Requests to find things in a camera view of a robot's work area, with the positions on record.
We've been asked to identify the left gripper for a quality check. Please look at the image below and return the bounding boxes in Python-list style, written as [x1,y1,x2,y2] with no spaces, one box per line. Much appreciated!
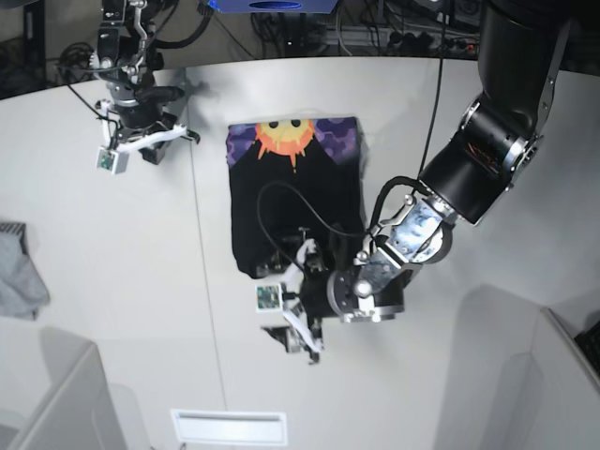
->
[255,233,338,364]

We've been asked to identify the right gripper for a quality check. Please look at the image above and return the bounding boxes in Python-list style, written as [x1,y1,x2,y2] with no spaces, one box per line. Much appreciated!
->
[96,86,201,164]

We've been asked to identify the black T-shirt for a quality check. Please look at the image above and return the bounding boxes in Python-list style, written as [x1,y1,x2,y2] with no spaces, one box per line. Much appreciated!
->
[226,116,364,278]

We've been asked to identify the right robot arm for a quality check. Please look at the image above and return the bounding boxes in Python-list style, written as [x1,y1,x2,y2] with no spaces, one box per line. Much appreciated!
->
[57,1,214,174]

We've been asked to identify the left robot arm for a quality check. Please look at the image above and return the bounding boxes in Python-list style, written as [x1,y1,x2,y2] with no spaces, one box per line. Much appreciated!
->
[256,1,573,363]

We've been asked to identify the white table grommet plate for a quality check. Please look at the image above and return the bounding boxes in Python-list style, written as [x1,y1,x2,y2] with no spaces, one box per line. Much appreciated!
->
[171,409,289,446]

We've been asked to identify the grey cloth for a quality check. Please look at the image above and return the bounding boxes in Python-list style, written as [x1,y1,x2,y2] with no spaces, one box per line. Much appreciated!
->
[1,222,50,321]

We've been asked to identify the blue box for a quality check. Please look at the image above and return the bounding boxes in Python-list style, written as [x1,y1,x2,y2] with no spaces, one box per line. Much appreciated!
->
[207,0,338,14]

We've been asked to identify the white power strip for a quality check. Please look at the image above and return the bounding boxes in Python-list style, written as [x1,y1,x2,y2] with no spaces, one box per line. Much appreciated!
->
[386,31,480,53]

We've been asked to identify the black keyboard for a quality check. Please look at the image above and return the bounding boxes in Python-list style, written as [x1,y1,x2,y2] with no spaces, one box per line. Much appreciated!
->
[575,322,600,375]

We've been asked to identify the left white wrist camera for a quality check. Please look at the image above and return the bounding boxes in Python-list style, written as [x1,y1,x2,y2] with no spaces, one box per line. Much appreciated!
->
[255,284,283,313]

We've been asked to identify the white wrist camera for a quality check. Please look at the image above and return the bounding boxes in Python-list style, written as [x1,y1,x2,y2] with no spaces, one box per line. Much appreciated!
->
[255,284,283,313]
[97,147,129,174]

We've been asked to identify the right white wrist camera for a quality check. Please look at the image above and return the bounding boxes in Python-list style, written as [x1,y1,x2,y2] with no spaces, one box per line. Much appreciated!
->
[97,147,129,174]

